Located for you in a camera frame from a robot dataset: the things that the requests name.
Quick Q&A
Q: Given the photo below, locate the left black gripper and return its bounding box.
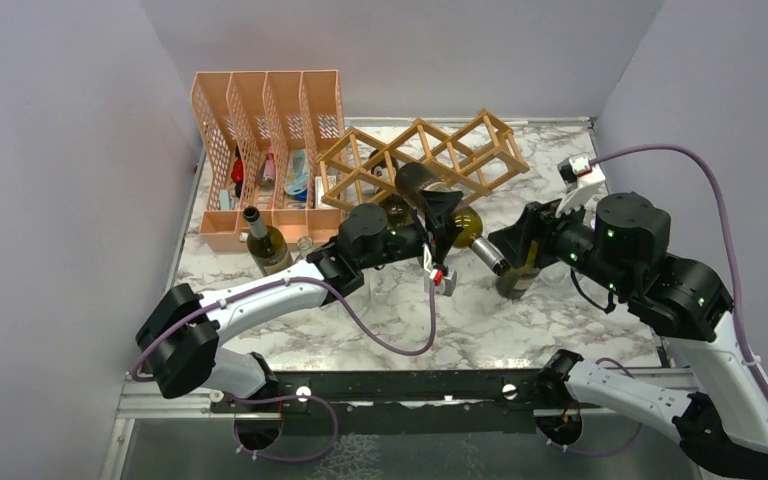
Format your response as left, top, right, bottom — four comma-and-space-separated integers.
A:
359, 192, 464, 271

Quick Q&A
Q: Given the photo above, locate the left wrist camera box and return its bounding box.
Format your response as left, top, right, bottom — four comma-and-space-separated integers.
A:
423, 266, 458, 297

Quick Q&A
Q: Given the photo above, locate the orange plastic file organizer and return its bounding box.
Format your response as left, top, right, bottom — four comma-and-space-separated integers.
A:
191, 70, 345, 253

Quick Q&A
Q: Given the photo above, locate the clear glass jar silver lid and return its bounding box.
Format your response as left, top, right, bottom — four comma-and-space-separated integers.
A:
537, 262, 573, 289

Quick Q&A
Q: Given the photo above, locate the wooden wine rack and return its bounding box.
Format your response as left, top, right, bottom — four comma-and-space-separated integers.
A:
316, 109, 530, 212

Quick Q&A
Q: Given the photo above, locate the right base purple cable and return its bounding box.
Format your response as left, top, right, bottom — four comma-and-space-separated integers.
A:
534, 357, 645, 459

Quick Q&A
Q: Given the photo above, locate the standing white wine bottle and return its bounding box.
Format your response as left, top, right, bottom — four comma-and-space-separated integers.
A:
243, 206, 293, 276

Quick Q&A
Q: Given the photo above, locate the red item in organizer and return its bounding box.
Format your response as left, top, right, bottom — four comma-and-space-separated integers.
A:
231, 147, 245, 199

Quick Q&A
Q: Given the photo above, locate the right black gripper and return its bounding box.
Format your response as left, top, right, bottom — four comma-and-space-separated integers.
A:
488, 187, 632, 296

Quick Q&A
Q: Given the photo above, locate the blue item in organizer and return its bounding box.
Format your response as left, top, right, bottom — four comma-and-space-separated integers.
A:
284, 149, 310, 201

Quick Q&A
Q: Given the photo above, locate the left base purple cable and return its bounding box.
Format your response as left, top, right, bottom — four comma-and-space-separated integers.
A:
232, 394, 341, 464

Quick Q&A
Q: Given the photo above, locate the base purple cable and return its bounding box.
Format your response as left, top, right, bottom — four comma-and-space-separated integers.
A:
534, 357, 645, 459
232, 394, 341, 464

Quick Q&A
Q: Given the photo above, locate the pink item in organizer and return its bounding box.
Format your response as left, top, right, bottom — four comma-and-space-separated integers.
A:
258, 148, 276, 189

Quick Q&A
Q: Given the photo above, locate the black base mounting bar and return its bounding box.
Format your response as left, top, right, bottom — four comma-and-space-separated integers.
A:
210, 368, 571, 436

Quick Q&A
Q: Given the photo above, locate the clear glass bottle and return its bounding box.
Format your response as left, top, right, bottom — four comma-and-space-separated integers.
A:
295, 236, 317, 263

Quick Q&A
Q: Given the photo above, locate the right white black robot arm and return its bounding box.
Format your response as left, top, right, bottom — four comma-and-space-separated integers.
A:
490, 193, 768, 479

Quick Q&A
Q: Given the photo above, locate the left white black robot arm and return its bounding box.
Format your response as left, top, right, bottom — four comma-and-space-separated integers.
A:
130, 191, 463, 411

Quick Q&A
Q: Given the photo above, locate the light blue tube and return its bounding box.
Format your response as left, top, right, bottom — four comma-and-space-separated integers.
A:
218, 189, 233, 211

